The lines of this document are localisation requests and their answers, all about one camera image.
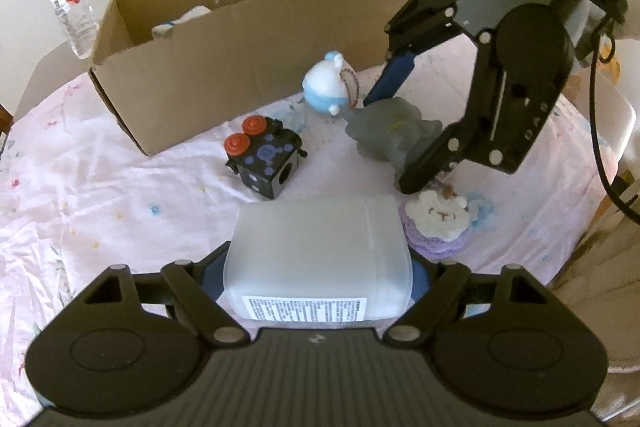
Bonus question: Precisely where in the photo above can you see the white purple crochet plush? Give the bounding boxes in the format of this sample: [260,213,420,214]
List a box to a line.
[398,179,482,258]

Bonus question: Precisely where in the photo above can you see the grey translucent toy figure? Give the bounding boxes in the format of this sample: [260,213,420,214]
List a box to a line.
[346,97,445,178]

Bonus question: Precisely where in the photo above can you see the brown wooden desktop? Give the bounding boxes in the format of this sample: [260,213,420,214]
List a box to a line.
[12,39,96,122]

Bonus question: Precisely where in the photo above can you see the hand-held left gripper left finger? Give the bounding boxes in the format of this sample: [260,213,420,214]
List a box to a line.
[82,247,248,348]

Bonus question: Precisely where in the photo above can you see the white blue soft item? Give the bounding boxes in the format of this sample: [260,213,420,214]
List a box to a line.
[151,5,211,40]

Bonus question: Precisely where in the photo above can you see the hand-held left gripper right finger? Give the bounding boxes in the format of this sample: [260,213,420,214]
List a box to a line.
[382,256,552,348]

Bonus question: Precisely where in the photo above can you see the clear plastic water bottle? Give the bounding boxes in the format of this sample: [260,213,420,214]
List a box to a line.
[45,0,101,60]

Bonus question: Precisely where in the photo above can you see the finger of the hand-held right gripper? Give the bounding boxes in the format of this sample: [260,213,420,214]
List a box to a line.
[395,31,507,196]
[362,0,473,108]

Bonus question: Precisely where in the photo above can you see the black cable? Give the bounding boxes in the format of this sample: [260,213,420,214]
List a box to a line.
[587,29,640,224]

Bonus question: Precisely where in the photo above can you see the pink floral tablecloth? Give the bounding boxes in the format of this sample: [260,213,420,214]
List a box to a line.
[0,42,617,358]

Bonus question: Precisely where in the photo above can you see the blue white round toy figure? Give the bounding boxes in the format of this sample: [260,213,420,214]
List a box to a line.
[301,51,360,118]

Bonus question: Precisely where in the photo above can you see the white translucent plastic bottle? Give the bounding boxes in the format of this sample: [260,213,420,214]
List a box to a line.
[222,194,415,323]

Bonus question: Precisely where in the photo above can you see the brown cardboard box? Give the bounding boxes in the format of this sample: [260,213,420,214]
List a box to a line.
[89,0,418,156]

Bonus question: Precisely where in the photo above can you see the black cube toy red knobs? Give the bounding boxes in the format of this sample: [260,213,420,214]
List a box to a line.
[223,115,308,199]

